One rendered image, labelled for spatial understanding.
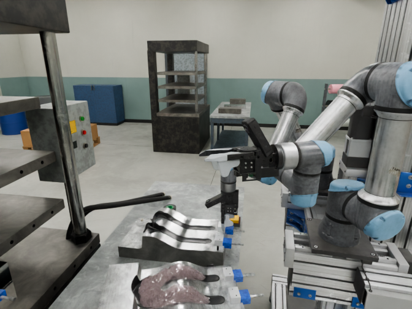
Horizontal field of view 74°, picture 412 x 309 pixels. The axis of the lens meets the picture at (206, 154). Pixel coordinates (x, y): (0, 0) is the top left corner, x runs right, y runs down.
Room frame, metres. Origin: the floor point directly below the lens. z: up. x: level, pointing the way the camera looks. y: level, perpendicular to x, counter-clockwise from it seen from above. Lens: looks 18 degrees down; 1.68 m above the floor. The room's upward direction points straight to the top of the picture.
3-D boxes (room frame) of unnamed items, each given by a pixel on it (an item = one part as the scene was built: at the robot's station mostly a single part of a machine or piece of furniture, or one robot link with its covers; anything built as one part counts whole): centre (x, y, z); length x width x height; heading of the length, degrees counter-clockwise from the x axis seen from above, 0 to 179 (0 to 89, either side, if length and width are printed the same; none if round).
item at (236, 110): (5.71, -0.57, 0.46); 1.90 x 0.70 x 0.92; 170
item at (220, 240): (1.07, -0.11, 0.89); 0.13 x 0.05 x 0.05; 80
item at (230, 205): (1.18, -0.11, 1.05); 0.09 x 0.08 x 0.12; 81
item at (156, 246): (1.18, 0.15, 0.87); 0.50 x 0.26 x 0.14; 81
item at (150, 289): (0.82, 0.12, 0.90); 0.26 x 0.18 x 0.08; 98
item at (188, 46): (5.91, 0.46, 1.03); 1.54 x 0.94 x 2.06; 170
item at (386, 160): (0.79, -0.55, 1.41); 0.15 x 0.12 x 0.55; 13
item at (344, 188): (0.92, -0.52, 1.20); 0.13 x 0.12 x 0.14; 13
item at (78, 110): (1.51, 0.80, 0.73); 0.30 x 0.22 x 1.47; 171
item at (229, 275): (0.91, -0.14, 0.85); 0.13 x 0.05 x 0.05; 98
